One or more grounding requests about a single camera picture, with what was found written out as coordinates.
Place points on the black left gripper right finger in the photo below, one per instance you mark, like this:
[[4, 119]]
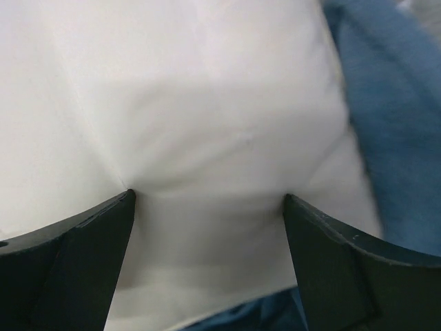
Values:
[[350, 280]]

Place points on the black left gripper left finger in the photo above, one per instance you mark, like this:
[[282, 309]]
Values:
[[63, 276]]

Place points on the cream bear print pillow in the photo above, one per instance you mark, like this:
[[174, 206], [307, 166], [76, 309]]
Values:
[[212, 111]]

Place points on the blue fabric pillowcase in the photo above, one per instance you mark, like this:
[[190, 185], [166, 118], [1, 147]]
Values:
[[392, 71]]

